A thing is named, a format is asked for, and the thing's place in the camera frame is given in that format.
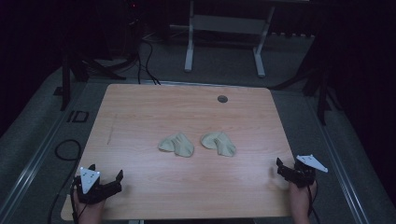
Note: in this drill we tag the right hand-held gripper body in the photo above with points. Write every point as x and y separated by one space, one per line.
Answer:
300 174

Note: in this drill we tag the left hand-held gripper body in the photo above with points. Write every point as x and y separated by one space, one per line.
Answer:
93 189

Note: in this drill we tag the person's left hand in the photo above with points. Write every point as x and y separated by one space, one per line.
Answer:
90 213

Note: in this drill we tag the person's right hand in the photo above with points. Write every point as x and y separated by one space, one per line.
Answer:
300 202

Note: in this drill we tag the beige sock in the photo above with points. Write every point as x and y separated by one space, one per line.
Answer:
219 143
178 145

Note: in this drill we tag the black metal stand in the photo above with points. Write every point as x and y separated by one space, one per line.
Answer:
322 93
66 81

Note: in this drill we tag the grey round table grommet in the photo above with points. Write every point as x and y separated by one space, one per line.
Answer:
222 99

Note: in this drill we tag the black floor bracket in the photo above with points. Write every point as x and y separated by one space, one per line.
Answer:
77 116

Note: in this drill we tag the white metal desk frame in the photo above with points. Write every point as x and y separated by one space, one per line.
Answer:
229 24

